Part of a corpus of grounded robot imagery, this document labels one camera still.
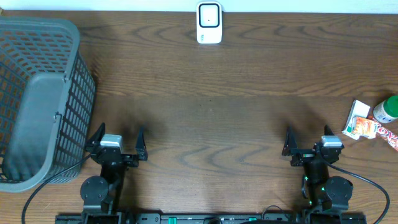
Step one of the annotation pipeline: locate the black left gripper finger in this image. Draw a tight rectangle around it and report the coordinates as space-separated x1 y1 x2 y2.
85 123 106 152
135 127 148 161

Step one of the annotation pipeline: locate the white green box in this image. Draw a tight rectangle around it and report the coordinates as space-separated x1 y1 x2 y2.
342 100 370 140

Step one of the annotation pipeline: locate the small orange snack box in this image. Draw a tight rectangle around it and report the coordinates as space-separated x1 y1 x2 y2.
351 116 377 139

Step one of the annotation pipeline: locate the green lid white jar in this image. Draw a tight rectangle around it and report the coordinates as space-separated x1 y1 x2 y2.
373 95 398 123

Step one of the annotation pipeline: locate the red chocolate bar wrapper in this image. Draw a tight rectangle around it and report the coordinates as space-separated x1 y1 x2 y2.
368 115 397 151

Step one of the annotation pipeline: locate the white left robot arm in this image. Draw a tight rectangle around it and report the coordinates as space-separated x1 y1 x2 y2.
80 123 148 223

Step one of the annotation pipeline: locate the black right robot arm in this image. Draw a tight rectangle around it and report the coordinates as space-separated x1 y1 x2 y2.
282 126 353 223

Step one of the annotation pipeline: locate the white barcode scanner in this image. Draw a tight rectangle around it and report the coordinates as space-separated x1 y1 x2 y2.
196 1 223 44

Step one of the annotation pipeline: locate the dark grey plastic basket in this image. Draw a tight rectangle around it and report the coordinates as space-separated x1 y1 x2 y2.
1 16 96 193

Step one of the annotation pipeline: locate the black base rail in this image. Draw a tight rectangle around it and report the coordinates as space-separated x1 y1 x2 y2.
55 212 367 224

